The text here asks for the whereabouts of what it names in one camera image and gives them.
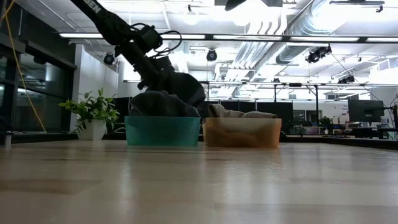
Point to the grey denim cap with brim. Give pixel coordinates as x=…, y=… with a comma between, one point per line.
x=152, y=105

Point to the tan fabric cap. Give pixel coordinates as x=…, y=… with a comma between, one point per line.
x=224, y=111

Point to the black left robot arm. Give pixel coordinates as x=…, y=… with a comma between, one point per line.
x=109, y=25

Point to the black screen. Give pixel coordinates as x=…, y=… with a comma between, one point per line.
x=123, y=107

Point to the translucent green plastic tray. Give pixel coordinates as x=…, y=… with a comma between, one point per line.
x=161, y=132

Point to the small green potted plant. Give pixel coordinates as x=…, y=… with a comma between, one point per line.
x=91, y=129

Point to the translucent orange plastic tray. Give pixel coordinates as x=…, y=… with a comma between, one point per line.
x=242, y=133

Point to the large black ceiling fixture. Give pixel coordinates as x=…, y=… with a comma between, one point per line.
x=317, y=53

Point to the silver metal standoff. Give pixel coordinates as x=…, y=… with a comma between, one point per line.
x=7, y=140

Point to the small background plant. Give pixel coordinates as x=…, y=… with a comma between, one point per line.
x=325, y=122

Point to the small black ceiling fixture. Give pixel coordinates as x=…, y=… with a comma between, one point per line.
x=346, y=79

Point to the black beam with light strips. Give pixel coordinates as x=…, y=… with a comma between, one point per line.
x=362, y=39

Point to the black computer monitor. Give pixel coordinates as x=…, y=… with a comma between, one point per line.
x=366, y=110

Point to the round black ceiling camera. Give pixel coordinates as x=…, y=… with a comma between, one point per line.
x=109, y=58
x=211, y=55

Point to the black aluminium rig frame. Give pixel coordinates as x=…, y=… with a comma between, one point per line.
x=40, y=137

